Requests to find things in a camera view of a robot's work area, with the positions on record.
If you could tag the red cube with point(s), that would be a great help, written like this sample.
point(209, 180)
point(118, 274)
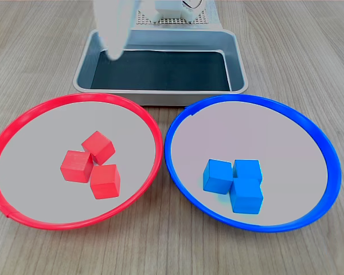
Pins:
point(76, 166)
point(99, 147)
point(104, 182)

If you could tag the blue cube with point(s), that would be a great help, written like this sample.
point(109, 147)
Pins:
point(218, 177)
point(248, 170)
point(246, 197)

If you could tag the black tray mat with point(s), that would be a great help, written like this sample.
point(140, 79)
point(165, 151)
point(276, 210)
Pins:
point(160, 71)

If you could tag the steel tray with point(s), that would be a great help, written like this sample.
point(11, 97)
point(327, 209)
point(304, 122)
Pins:
point(235, 57)

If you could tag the red-rimmed white plate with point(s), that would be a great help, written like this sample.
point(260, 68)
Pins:
point(31, 172)

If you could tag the blue-rimmed white plate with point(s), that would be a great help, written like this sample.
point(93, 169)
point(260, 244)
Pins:
point(289, 157)

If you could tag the pale perforated base plate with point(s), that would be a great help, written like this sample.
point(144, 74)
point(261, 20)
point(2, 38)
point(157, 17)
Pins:
point(172, 20)

